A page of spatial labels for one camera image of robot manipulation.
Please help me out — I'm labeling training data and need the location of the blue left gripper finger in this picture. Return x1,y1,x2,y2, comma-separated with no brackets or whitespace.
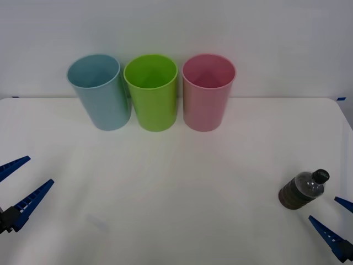
0,156,31,183
0,179,55,234

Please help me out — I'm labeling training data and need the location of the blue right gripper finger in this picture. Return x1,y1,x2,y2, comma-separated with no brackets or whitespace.
334,196,353,214
308,215,353,263

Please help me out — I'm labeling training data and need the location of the dark plastic bottle black cap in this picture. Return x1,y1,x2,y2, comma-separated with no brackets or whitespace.
277,168,331,210

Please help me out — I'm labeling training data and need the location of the pale blue plastic bin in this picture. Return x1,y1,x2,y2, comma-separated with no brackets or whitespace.
66,54,132,131

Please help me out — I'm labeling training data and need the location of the green plastic bin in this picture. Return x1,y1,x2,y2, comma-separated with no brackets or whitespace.
123,54,178,133

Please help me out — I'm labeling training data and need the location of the pink plastic bin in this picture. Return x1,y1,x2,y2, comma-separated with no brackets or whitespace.
181,54,237,133

